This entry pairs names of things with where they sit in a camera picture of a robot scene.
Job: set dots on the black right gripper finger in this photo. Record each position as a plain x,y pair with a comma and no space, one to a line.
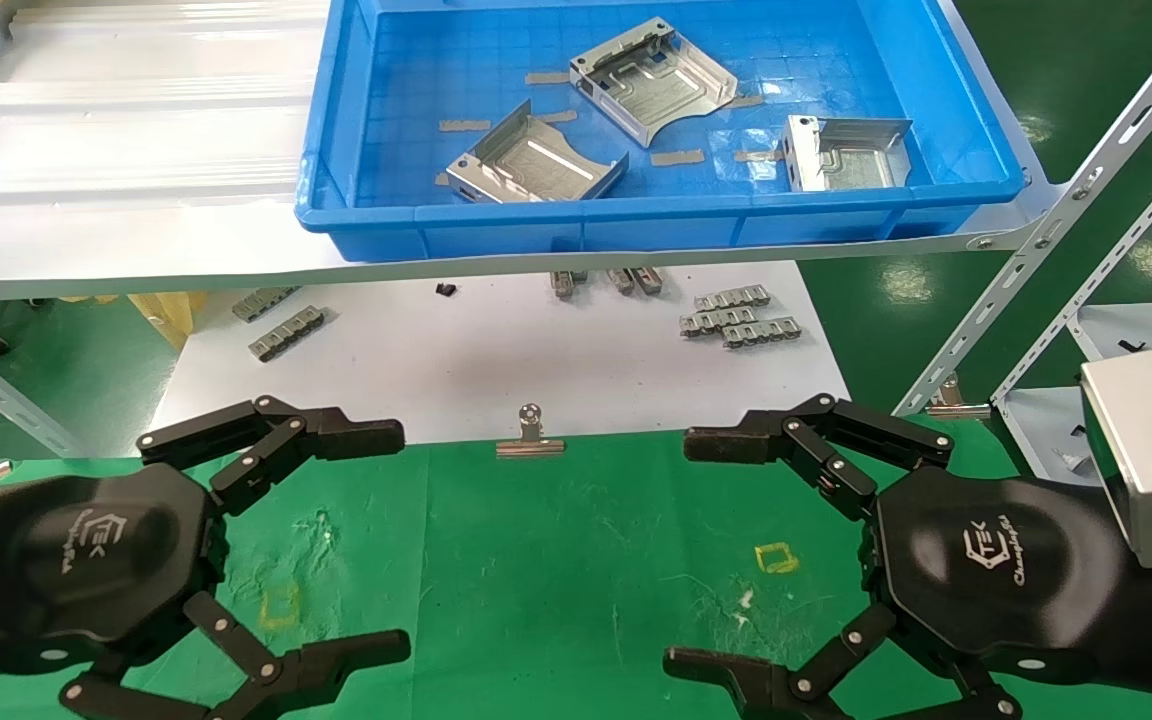
756,690
816,440

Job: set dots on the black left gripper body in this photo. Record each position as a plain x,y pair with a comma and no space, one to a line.
86,560

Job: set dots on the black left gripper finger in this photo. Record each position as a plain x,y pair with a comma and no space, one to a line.
326,660
276,440

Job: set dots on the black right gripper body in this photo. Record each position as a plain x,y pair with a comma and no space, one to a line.
996,570

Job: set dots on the curved-edge sheet metal bracket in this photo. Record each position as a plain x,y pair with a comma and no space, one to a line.
651,85

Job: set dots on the yellow tape square marker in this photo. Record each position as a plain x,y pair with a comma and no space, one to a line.
266,607
762,558

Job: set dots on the small metal strip part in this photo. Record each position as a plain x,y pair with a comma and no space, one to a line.
622,281
648,280
733,298
264,303
564,284
286,334
761,332
716,321

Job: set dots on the small white scrap piece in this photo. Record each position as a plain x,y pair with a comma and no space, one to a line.
1071,460

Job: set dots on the silver binder clip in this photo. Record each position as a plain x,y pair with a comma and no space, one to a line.
531,447
956,408

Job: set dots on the yellow plastic bag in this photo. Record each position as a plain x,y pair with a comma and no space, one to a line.
171,315

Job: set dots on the green table cloth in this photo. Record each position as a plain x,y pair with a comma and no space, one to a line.
556,580

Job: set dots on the white slotted metal rack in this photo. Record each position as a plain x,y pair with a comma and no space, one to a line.
1036,240

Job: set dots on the large blue plastic bin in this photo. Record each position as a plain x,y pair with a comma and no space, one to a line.
536,225

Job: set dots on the sheet metal bracket part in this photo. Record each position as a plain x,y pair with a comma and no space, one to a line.
851,160
536,160

